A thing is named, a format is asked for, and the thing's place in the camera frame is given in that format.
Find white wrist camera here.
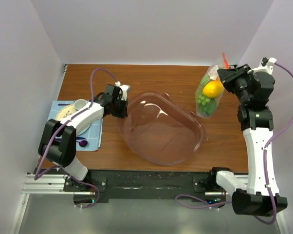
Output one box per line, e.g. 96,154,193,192
247,57,277,75
115,81,131,101

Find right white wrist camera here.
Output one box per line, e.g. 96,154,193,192
247,57,277,75

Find cream floral plate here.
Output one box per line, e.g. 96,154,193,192
54,103,92,136

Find yellow fake lemon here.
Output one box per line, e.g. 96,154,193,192
202,80,223,98

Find grey cup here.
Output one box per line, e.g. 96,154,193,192
73,99,88,111

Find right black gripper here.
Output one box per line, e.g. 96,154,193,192
218,64,254,104

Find clear zip top bag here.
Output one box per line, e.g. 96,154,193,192
195,53,230,118

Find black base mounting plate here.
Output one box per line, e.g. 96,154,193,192
34,167,237,205

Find blue checked cloth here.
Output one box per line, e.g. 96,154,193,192
44,100,104,152

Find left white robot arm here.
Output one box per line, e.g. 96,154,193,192
35,82,130,191

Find pink transparent plastic tub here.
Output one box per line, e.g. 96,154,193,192
118,92,206,166

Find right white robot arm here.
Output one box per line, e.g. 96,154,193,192
207,64,288,218

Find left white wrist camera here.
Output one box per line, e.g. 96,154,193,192
115,81,131,101

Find purple spoon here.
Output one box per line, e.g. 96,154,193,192
55,136,89,148

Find green fake grapes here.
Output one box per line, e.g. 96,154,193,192
196,94,211,106

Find dark green fake pepper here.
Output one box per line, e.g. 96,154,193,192
196,74,218,118

